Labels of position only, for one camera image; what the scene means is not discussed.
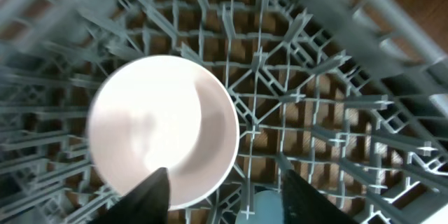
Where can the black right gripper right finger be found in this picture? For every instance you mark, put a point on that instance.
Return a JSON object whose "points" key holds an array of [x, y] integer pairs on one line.
{"points": [[303, 204]]}

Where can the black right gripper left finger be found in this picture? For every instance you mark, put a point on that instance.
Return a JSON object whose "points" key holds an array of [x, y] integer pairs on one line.
{"points": [[148, 203]]}

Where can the pink bowl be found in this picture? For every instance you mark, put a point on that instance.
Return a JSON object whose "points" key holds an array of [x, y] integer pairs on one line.
{"points": [[169, 112]]}

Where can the grey dishwasher rack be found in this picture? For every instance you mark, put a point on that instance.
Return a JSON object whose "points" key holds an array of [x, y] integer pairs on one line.
{"points": [[352, 94]]}

